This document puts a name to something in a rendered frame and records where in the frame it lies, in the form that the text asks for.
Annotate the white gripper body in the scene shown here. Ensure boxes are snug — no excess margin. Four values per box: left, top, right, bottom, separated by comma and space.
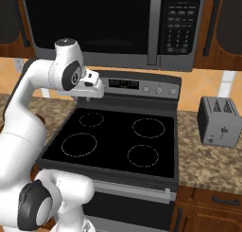
64, 79, 105, 99

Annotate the brown bowl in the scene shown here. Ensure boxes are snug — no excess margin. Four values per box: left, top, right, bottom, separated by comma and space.
34, 114, 48, 134

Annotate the black glass microwave door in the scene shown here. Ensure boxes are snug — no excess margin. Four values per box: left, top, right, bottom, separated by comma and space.
20, 0, 164, 70

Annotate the black and steel microwave oven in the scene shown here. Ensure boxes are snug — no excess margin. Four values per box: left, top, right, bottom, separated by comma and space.
20, 0, 208, 73

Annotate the black oven door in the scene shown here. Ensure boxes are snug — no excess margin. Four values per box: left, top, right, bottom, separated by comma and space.
82, 180, 178, 232

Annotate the wooden base cupboard door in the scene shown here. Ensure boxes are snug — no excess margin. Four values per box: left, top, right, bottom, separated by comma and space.
169, 203, 242, 232

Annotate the black and steel stove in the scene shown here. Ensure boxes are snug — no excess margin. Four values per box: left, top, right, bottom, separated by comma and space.
35, 69, 182, 232

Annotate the grey toaster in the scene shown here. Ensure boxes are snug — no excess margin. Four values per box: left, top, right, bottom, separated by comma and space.
197, 96, 242, 149

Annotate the wooden drawer front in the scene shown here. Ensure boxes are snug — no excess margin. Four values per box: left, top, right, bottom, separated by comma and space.
191, 187, 242, 217

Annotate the white wall socket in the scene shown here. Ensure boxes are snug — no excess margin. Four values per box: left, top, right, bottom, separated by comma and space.
13, 57, 25, 73

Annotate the steel microwave door handle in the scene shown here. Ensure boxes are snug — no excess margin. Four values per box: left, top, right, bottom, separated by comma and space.
147, 0, 163, 66

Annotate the black cupboard door handle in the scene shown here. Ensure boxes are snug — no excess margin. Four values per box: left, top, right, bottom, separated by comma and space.
202, 0, 222, 58
10, 0, 31, 48

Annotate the steel oven door handle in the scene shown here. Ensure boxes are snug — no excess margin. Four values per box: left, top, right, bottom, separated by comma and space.
92, 180, 178, 203

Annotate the wooden wall cupboard door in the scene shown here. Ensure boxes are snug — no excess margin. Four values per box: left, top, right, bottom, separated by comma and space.
0, 0, 36, 59
192, 0, 242, 71

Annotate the black base cupboard handle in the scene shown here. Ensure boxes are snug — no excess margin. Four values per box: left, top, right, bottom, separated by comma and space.
174, 207, 183, 232

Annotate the black drawer handle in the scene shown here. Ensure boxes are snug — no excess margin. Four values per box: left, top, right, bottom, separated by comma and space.
212, 194, 242, 207

